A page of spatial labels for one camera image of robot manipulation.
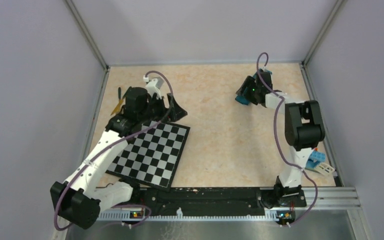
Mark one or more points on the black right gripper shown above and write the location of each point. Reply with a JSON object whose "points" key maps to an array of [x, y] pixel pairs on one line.
{"points": [[249, 82]]}

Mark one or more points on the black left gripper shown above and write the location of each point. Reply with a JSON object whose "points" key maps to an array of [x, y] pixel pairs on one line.
{"points": [[177, 112]]}

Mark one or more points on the teal cloth napkin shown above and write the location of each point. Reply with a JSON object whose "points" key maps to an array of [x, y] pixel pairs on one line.
{"points": [[252, 91]]}

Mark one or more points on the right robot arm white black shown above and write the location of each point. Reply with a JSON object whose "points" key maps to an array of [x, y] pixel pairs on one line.
{"points": [[303, 126]]}

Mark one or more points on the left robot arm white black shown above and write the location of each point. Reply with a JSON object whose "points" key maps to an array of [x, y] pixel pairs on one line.
{"points": [[78, 199]]}

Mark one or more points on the black white checkerboard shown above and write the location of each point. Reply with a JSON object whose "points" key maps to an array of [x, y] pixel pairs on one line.
{"points": [[153, 157]]}

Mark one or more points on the blue toy brick structure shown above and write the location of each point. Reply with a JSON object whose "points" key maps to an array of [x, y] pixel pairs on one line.
{"points": [[315, 159]]}

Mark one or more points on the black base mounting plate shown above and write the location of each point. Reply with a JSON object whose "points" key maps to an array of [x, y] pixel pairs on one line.
{"points": [[266, 197]]}

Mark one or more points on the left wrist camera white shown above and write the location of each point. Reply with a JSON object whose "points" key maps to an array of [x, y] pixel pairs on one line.
{"points": [[153, 86]]}

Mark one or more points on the aluminium front rail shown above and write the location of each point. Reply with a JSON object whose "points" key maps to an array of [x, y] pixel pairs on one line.
{"points": [[317, 199]]}

